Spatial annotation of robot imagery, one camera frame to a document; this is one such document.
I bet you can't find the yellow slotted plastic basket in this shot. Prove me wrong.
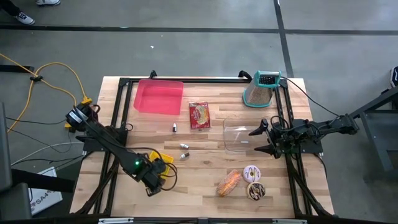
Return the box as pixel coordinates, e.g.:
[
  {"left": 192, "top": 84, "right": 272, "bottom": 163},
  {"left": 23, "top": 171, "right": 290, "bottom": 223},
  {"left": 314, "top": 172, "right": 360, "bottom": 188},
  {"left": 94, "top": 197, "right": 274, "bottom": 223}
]
[{"left": 148, "top": 151, "right": 175, "bottom": 181}]

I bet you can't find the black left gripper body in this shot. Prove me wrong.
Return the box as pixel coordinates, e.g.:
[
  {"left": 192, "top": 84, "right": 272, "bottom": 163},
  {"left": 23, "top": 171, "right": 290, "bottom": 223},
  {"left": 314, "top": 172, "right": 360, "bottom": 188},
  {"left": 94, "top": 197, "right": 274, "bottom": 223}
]
[{"left": 136, "top": 157, "right": 169, "bottom": 198}]

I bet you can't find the black aluminium table frame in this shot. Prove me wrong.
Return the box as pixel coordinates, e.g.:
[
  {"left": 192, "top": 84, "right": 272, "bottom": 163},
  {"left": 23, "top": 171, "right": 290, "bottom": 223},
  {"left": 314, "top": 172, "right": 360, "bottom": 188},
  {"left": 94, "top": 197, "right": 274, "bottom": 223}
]
[{"left": 70, "top": 70, "right": 334, "bottom": 224}]

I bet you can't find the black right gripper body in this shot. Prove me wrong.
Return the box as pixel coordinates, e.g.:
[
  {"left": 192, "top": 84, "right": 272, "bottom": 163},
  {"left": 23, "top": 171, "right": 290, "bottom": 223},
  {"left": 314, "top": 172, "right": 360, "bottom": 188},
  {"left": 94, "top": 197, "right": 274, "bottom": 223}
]
[{"left": 266, "top": 122, "right": 300, "bottom": 158}]

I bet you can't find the chocolate iced doughnut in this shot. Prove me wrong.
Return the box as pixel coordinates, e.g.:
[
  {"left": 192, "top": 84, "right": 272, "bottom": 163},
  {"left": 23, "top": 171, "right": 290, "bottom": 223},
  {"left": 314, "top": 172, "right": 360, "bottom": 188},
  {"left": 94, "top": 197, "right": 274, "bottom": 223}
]
[{"left": 246, "top": 182, "right": 267, "bottom": 202}]

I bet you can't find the person's leg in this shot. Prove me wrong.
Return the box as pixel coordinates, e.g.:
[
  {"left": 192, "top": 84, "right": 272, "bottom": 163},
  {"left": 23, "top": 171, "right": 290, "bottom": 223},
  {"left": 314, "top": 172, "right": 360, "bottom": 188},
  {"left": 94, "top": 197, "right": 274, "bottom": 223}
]
[{"left": 0, "top": 0, "right": 22, "bottom": 17}]

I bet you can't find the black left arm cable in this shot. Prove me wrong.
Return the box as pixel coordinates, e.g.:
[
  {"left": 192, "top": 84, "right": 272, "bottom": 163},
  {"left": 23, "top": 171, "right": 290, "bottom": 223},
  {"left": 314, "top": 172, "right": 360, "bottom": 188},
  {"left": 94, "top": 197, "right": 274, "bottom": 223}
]
[{"left": 161, "top": 163, "right": 178, "bottom": 191}]

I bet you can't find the clear plastic bin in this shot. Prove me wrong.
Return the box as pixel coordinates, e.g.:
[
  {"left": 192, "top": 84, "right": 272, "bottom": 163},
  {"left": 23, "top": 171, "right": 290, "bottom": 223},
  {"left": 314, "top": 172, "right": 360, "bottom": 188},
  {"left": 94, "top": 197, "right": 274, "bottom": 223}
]
[{"left": 222, "top": 117, "right": 272, "bottom": 154}]

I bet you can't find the person's shoe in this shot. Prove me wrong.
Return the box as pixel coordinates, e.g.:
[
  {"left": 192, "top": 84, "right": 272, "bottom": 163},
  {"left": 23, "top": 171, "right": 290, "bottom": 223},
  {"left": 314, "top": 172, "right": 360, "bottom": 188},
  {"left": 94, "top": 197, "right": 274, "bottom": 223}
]
[
  {"left": 35, "top": 0, "right": 62, "bottom": 7},
  {"left": 14, "top": 11, "right": 36, "bottom": 26}
]

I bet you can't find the white floor cable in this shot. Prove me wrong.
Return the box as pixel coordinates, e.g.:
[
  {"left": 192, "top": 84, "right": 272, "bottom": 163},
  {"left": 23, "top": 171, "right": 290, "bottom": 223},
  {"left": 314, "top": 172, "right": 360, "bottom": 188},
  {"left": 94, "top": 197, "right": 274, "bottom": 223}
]
[{"left": 11, "top": 141, "right": 85, "bottom": 167}]

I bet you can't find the dark grey panel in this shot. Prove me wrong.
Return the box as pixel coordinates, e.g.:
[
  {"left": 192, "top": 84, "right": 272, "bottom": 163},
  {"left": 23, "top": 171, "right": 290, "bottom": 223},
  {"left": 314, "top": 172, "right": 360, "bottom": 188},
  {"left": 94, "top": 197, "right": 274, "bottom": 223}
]
[{"left": 0, "top": 102, "right": 14, "bottom": 192}]

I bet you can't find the dark grey metal stand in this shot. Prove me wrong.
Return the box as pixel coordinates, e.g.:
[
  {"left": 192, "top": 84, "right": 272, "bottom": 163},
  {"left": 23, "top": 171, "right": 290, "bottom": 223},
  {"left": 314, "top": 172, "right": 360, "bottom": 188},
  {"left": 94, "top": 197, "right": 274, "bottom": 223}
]
[{"left": 349, "top": 86, "right": 398, "bottom": 174}]

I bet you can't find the black flat bar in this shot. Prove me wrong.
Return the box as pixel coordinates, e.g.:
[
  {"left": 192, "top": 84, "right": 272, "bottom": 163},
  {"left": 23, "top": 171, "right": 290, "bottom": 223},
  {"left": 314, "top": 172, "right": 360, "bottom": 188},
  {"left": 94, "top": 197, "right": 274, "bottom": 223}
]
[{"left": 11, "top": 169, "right": 76, "bottom": 194}]

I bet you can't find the black stand foot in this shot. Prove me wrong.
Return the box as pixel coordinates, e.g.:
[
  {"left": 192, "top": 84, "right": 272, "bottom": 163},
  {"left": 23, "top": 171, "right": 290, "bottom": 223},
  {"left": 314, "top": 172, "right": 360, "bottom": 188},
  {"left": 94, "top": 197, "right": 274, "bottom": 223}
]
[{"left": 0, "top": 64, "right": 35, "bottom": 74}]

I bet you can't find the white frosted donut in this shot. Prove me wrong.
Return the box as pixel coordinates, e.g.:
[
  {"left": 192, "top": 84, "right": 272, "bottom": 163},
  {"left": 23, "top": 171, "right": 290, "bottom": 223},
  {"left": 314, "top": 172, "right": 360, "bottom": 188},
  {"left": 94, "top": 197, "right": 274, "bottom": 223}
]
[{"left": 242, "top": 164, "right": 262, "bottom": 184}]

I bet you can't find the white labelled box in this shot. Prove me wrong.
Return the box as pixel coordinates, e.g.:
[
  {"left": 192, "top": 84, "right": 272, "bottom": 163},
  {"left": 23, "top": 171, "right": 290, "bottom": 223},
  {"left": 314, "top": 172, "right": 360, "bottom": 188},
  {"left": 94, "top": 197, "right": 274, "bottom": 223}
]
[{"left": 30, "top": 167, "right": 63, "bottom": 216}]

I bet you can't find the red snack packet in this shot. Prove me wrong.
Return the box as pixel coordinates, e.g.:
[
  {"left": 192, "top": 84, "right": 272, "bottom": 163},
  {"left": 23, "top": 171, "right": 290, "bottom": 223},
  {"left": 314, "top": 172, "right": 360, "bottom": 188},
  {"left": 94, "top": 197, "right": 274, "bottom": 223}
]
[{"left": 188, "top": 101, "right": 212, "bottom": 131}]

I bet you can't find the silver metal bracket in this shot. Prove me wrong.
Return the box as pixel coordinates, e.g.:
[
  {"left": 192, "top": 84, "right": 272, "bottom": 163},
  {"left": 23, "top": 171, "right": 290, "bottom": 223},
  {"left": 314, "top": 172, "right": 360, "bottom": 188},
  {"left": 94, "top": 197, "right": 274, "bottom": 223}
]
[
  {"left": 272, "top": 218, "right": 308, "bottom": 224},
  {"left": 98, "top": 217, "right": 135, "bottom": 224}
]

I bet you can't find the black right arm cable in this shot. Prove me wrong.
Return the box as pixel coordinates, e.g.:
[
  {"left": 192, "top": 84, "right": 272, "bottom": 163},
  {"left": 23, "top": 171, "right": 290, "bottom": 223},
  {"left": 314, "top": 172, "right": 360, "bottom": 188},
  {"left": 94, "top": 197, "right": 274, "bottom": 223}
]
[{"left": 270, "top": 115, "right": 312, "bottom": 134}]

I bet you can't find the yellow extension cable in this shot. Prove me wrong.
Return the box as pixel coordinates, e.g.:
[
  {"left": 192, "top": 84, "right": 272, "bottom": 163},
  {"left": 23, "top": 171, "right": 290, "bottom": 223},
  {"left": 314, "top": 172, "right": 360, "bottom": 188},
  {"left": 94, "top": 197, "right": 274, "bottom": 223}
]
[{"left": 0, "top": 52, "right": 93, "bottom": 134}]

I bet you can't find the pink plastic bin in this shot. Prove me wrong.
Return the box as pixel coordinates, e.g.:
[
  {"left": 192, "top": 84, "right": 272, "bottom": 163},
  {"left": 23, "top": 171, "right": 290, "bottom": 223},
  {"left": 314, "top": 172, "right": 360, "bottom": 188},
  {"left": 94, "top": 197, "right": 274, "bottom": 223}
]
[{"left": 133, "top": 78, "right": 185, "bottom": 116}]

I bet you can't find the teal handled box grater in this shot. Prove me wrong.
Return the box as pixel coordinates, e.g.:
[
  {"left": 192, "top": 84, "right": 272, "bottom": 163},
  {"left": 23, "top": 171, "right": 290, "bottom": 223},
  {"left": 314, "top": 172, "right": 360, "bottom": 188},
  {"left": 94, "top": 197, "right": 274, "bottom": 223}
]
[{"left": 242, "top": 70, "right": 282, "bottom": 109}]

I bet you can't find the dark striped shoe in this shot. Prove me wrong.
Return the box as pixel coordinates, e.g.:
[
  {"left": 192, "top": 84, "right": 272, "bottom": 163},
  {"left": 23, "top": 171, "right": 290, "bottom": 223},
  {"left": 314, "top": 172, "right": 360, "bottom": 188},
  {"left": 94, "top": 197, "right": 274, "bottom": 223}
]
[{"left": 389, "top": 65, "right": 398, "bottom": 89}]

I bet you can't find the sugar coated long bread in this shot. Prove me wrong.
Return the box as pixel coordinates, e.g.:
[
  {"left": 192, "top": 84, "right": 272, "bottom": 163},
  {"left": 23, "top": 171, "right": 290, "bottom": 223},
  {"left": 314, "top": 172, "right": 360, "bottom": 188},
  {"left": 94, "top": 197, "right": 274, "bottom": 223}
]
[{"left": 216, "top": 169, "right": 243, "bottom": 197}]

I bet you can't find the grey box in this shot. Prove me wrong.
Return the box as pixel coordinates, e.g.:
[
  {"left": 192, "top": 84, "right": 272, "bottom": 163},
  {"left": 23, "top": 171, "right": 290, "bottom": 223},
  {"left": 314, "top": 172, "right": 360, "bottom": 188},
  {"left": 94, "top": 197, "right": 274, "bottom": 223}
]
[{"left": 0, "top": 182, "right": 32, "bottom": 222}]

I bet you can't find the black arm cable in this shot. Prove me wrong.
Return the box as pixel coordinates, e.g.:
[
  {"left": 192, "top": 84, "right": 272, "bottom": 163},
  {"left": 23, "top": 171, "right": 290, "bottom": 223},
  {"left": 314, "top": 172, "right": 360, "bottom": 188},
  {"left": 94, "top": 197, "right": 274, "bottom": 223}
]
[
  {"left": 161, "top": 163, "right": 178, "bottom": 191},
  {"left": 270, "top": 115, "right": 312, "bottom": 134}
]

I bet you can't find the thin black cable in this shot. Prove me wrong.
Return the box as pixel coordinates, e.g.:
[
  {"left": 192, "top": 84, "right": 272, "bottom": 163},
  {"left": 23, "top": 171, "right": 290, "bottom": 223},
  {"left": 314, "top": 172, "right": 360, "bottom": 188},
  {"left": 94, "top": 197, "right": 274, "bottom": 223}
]
[{"left": 281, "top": 77, "right": 343, "bottom": 118}]

